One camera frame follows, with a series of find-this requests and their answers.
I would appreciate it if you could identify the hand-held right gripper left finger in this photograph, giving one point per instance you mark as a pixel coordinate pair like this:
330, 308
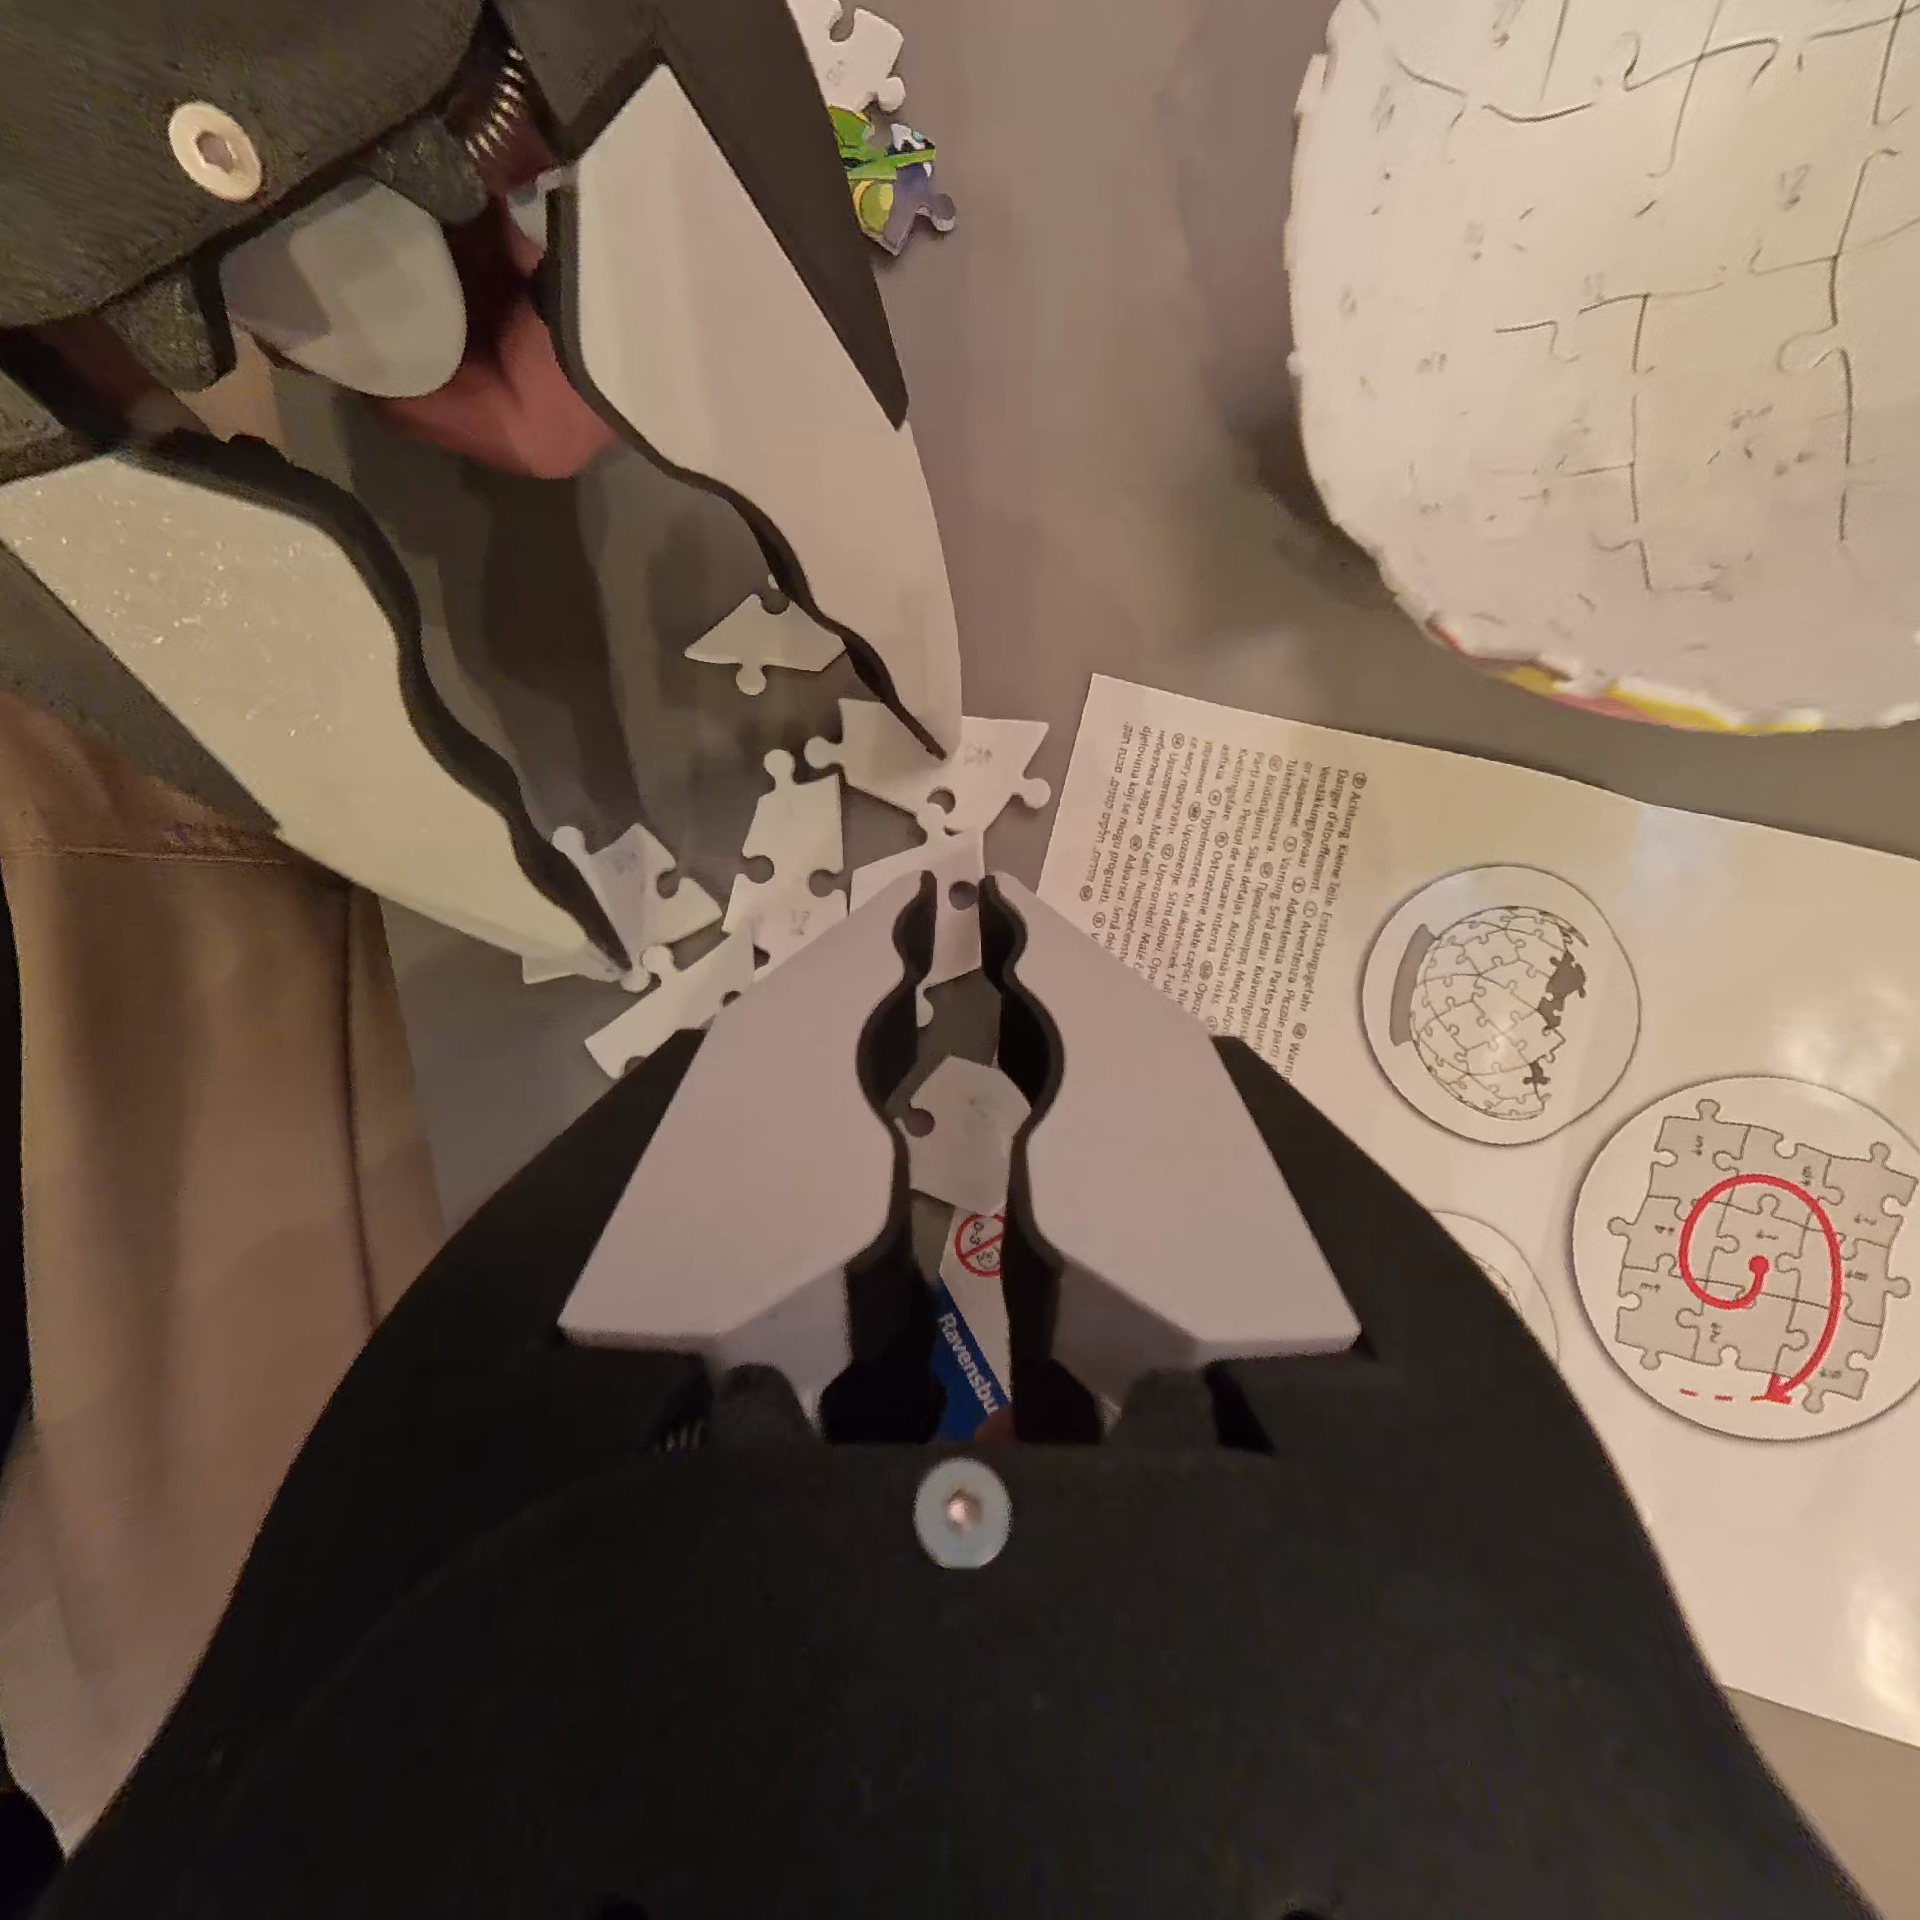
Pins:
719, 1200

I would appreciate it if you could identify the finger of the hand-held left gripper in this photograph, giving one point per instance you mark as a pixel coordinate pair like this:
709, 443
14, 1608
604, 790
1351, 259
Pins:
750, 330
226, 629

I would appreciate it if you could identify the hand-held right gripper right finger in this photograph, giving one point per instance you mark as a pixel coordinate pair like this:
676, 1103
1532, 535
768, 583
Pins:
1199, 1200

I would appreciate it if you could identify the partly built puzzle ball shell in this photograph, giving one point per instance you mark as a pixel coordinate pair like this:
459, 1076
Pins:
1575, 374

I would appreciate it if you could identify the green colourful puzzle piece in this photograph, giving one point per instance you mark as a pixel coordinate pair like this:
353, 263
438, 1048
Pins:
893, 188

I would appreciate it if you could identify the person's left hand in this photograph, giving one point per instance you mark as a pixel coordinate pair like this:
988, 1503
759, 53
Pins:
509, 405

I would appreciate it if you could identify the white instruction leaflet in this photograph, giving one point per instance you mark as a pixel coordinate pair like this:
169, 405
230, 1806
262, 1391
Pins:
1725, 1575

